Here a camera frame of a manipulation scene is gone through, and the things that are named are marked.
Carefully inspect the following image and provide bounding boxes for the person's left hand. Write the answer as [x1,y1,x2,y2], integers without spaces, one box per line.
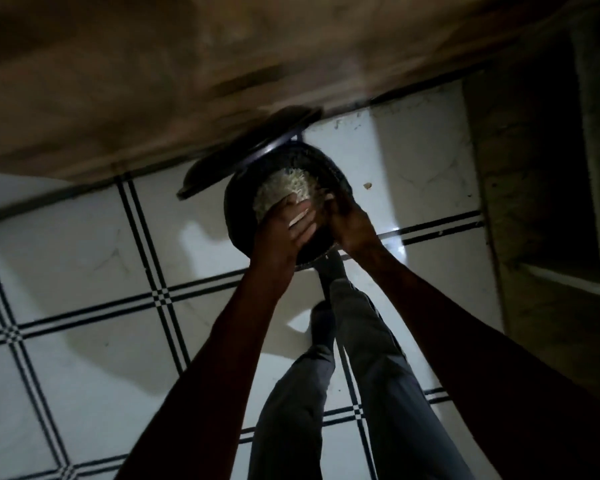
[251,192,319,284]

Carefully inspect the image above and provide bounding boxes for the person's right hand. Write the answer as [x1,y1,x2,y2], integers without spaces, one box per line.
[323,193,389,261]

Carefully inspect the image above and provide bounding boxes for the black round pot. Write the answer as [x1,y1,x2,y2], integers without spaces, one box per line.
[223,141,355,270]

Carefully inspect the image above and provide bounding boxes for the person's right forearm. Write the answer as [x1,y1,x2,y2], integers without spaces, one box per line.
[354,245,600,480]

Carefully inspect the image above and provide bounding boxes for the person's left forearm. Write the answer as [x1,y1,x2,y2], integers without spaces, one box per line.
[114,267,293,480]

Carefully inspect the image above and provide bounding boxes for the pale grain in pot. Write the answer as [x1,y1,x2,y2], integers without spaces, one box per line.
[252,167,312,221]

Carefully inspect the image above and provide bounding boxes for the person's dark right foot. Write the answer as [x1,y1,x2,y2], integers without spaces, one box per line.
[315,251,349,296]

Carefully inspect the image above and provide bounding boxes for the person's dark foot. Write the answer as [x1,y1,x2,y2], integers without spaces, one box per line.
[315,251,349,296]
[309,301,337,351]

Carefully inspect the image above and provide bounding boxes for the black round lid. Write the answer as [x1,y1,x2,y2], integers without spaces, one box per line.
[176,106,324,201]

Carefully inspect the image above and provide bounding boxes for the person's dark left foot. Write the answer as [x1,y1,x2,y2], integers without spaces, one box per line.
[309,301,337,351]

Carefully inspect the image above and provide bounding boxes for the grey trousers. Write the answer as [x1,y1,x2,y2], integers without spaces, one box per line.
[247,278,477,480]

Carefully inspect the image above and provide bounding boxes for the dark wooden cabinet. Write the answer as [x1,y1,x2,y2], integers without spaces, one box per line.
[461,0,600,400]

